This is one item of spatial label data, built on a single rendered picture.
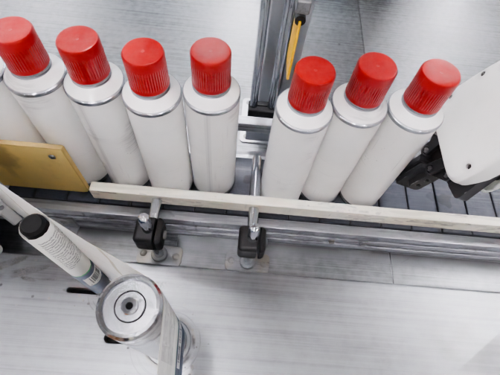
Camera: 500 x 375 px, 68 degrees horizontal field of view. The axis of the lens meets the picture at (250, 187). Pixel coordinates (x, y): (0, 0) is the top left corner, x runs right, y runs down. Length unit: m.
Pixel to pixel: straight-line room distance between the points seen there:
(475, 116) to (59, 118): 0.38
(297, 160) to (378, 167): 0.09
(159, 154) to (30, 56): 0.13
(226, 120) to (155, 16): 0.46
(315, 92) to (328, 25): 0.49
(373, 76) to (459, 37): 0.57
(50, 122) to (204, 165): 0.15
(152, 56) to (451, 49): 0.64
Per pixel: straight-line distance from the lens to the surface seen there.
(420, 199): 0.52
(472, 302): 0.50
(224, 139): 0.36
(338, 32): 0.78
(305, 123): 0.32
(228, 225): 0.45
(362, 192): 0.45
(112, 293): 0.24
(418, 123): 0.36
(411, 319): 0.46
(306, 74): 0.30
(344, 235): 0.47
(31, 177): 0.47
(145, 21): 0.76
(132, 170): 0.44
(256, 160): 0.45
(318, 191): 0.44
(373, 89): 0.32
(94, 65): 0.33
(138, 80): 0.31
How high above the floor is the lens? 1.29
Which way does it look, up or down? 61 degrees down
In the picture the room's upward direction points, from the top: 9 degrees clockwise
